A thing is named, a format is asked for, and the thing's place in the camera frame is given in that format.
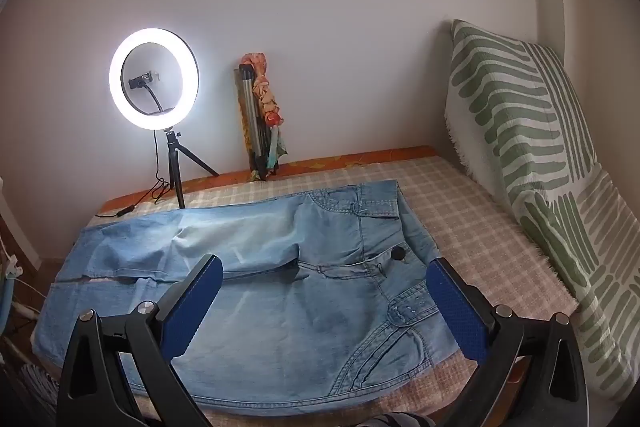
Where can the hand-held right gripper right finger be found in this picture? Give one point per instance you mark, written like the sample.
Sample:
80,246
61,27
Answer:
457,307

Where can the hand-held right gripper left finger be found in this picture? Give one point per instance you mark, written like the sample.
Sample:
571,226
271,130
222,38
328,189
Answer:
192,307

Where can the blue denim pants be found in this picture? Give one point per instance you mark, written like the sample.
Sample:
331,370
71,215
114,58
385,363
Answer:
300,307

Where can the black mini tripod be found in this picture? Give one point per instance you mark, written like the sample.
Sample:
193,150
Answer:
176,177

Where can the person's dark patterned clothing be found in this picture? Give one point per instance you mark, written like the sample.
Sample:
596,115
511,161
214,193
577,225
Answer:
387,421

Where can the green striped pillow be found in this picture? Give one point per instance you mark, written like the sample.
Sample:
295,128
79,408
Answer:
600,282

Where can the orange mattress sheet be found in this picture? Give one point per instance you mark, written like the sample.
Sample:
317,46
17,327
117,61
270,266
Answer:
350,158

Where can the green leaf pattern pillow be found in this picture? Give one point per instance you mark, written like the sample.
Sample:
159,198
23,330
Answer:
510,107

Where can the black phone holder clamp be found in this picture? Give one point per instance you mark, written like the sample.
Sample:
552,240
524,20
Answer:
136,83

